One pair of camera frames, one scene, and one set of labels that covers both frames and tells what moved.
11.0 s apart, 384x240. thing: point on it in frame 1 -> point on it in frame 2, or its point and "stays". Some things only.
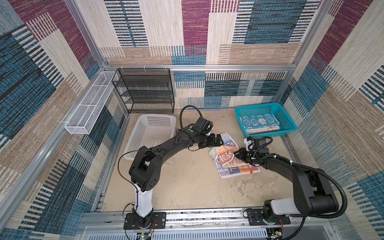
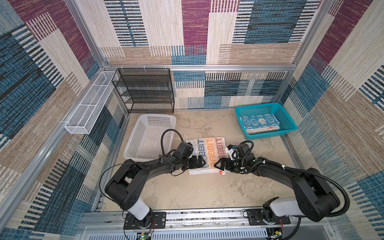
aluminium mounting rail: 204,225 stays
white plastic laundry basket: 150,130 stays
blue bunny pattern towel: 260,123 stays
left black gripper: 211,143 -> 194,165
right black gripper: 241,154 -> 228,167
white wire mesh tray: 84,118 stays
